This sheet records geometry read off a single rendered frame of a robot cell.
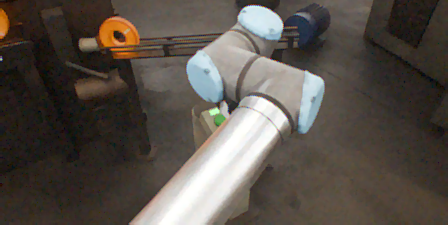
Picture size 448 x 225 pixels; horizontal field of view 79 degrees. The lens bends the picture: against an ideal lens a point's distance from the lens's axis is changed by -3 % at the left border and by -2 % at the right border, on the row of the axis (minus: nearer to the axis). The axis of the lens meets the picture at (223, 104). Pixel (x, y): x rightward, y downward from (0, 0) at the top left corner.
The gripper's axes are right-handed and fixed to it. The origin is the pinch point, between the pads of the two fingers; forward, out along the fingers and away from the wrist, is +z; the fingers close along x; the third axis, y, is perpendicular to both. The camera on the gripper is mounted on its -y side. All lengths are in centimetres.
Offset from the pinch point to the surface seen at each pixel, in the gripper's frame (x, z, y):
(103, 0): -15, 16, -81
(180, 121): 11, 87, -45
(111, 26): -18, 11, -57
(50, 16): -38, 12, -72
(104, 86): -27, 34, -48
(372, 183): 76, 55, 44
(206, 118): -3.7, 6.6, -2.5
